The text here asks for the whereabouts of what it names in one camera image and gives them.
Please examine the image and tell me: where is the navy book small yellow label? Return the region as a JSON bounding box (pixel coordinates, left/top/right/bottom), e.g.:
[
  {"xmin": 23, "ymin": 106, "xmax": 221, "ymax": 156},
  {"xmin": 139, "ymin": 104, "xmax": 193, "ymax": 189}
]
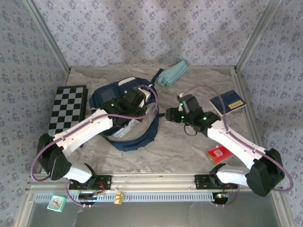
[{"xmin": 209, "ymin": 89, "xmax": 247, "ymax": 117}]

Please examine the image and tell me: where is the navy blue backpack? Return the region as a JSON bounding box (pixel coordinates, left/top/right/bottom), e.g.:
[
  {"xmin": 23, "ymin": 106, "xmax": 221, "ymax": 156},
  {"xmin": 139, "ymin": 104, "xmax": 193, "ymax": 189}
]
[{"xmin": 89, "ymin": 68, "xmax": 166, "ymax": 152}]

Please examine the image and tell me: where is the light blue pencil case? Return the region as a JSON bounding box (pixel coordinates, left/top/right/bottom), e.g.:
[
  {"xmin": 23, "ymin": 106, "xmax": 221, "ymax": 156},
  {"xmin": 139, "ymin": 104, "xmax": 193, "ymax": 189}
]
[{"xmin": 158, "ymin": 59, "xmax": 189, "ymax": 88}]

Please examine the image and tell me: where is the red box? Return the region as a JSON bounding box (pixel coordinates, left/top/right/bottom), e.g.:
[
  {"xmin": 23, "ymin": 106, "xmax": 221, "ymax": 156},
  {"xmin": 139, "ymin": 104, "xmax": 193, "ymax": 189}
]
[{"xmin": 205, "ymin": 145, "xmax": 232, "ymax": 166}]

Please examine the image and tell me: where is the black grey chessboard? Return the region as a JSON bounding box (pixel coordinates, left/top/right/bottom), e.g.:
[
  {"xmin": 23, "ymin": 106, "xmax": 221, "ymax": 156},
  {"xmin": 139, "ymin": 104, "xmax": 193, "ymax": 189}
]
[{"xmin": 47, "ymin": 85, "xmax": 89, "ymax": 136}]

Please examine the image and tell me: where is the small circuit board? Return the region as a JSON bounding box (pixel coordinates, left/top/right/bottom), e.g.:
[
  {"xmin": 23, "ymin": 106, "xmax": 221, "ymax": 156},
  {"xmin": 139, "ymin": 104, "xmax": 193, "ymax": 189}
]
[
  {"xmin": 78, "ymin": 192, "xmax": 106, "ymax": 205},
  {"xmin": 214, "ymin": 192, "xmax": 231, "ymax": 205}
]

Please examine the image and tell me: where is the grey metal panel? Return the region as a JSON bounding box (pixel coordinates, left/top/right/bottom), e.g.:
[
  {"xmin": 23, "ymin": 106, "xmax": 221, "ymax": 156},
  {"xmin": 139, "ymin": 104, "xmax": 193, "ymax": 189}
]
[{"xmin": 22, "ymin": 191, "xmax": 291, "ymax": 227}]

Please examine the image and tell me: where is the small green clock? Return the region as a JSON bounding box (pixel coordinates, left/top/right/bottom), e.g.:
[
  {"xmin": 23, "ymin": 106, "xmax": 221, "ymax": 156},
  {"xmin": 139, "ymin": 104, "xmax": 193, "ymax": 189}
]
[{"xmin": 46, "ymin": 195, "xmax": 66, "ymax": 212}]

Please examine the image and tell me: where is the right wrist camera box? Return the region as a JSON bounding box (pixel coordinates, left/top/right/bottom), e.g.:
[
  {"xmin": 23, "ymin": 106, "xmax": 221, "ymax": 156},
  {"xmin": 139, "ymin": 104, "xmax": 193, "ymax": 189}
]
[{"xmin": 178, "ymin": 93, "xmax": 202, "ymax": 114}]

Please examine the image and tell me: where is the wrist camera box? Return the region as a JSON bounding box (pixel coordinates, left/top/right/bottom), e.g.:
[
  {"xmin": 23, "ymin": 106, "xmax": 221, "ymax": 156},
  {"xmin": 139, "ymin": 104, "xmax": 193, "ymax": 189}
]
[
  {"xmin": 178, "ymin": 93, "xmax": 202, "ymax": 114},
  {"xmin": 123, "ymin": 87, "xmax": 151, "ymax": 108}
]

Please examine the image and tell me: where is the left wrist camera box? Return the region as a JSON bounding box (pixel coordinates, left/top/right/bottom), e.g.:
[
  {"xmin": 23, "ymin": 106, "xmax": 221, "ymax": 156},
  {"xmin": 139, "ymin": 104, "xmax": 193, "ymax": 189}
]
[{"xmin": 123, "ymin": 87, "xmax": 151, "ymax": 108}]

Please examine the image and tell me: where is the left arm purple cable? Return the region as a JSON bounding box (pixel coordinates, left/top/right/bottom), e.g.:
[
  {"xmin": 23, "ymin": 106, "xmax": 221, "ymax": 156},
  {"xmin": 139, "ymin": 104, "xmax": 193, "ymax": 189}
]
[{"xmin": 30, "ymin": 84, "xmax": 159, "ymax": 209}]

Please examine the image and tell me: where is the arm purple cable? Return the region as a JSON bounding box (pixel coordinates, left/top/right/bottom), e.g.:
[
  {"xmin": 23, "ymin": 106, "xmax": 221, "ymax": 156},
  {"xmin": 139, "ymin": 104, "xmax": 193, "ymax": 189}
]
[
  {"xmin": 30, "ymin": 84, "xmax": 159, "ymax": 209},
  {"xmin": 177, "ymin": 85, "xmax": 294, "ymax": 209}
]

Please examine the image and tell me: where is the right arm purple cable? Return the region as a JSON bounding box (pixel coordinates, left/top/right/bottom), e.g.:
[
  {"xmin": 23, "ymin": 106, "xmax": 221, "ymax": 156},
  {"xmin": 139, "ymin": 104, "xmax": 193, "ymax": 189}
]
[{"xmin": 177, "ymin": 85, "xmax": 294, "ymax": 209}]

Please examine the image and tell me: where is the aluminium side rail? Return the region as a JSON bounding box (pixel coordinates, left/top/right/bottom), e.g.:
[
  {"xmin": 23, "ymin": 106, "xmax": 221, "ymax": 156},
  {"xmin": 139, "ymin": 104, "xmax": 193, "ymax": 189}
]
[{"xmin": 232, "ymin": 67, "xmax": 279, "ymax": 175}]

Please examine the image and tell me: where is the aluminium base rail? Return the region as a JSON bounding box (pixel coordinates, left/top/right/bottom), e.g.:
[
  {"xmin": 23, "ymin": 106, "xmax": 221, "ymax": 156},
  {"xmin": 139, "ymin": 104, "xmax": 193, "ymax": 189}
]
[{"xmin": 26, "ymin": 172, "xmax": 284, "ymax": 192}]

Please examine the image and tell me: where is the grey slotted cable duct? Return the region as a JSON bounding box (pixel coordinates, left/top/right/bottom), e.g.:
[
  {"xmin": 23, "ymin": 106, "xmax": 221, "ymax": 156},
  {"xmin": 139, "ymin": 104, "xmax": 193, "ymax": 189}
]
[{"xmin": 35, "ymin": 191, "xmax": 216, "ymax": 203}]

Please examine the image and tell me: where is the aluminium frame post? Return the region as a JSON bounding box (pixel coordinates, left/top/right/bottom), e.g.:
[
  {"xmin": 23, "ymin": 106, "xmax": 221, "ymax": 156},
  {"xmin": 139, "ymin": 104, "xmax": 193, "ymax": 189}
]
[
  {"xmin": 234, "ymin": 0, "xmax": 284, "ymax": 73},
  {"xmin": 23, "ymin": 0, "xmax": 71, "ymax": 73}
]

